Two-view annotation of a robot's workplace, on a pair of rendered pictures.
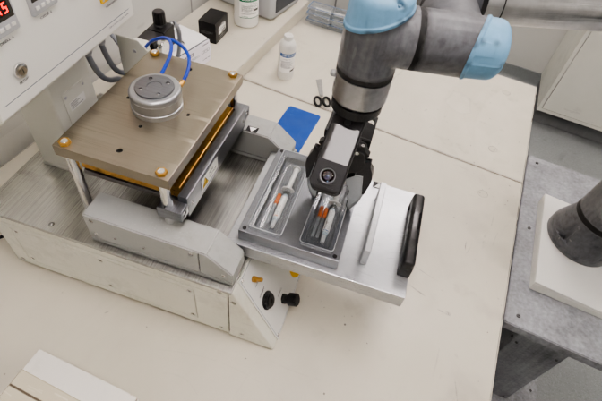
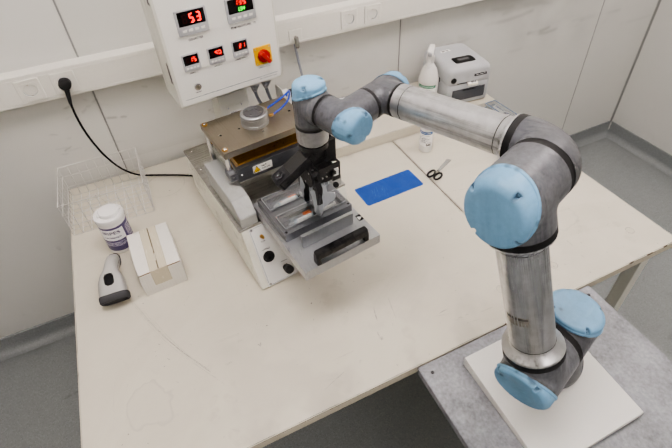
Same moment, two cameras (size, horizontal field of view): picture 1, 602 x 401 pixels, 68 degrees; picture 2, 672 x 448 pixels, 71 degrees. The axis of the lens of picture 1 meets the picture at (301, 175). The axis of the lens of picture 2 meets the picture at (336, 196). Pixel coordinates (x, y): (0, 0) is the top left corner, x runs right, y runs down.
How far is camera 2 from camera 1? 0.82 m
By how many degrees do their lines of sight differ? 35
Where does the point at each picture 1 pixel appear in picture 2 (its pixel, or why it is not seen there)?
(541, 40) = not seen: outside the picture
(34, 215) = (198, 162)
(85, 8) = (244, 66)
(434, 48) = (318, 116)
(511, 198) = not seen: hidden behind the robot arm
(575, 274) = not seen: hidden behind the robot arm
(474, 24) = (339, 109)
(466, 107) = (565, 225)
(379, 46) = (298, 108)
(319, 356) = (282, 308)
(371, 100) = (304, 140)
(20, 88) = (196, 94)
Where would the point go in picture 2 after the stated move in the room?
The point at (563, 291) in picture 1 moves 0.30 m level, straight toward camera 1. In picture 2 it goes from (482, 377) to (354, 369)
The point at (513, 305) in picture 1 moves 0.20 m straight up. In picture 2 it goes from (436, 364) to (445, 318)
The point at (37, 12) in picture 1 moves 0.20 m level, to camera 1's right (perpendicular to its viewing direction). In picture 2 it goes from (212, 63) to (254, 86)
